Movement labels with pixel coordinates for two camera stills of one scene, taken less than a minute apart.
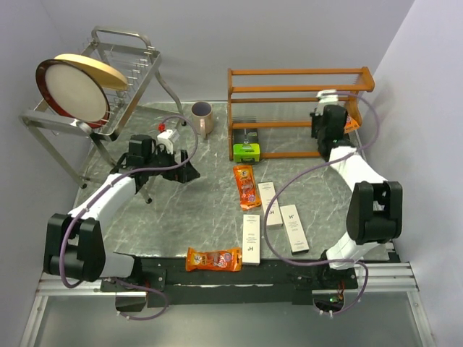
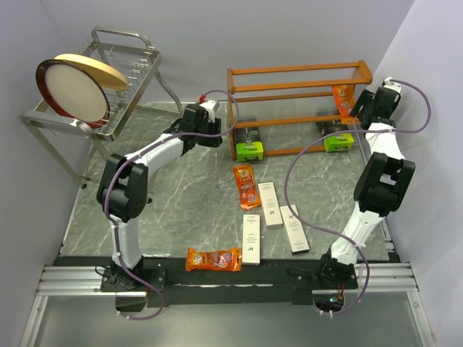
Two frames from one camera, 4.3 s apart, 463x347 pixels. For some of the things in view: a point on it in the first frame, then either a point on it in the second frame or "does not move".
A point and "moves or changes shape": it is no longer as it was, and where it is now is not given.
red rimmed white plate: (73, 93) does not move
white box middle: (267, 193) does not move
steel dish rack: (76, 146) does not move
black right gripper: (315, 118) -> (364, 98)
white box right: (294, 229) does not move
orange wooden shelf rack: (366, 83) moves or changes shape
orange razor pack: (226, 259) does not move
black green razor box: (246, 146) does not move
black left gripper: (184, 173) -> (213, 142)
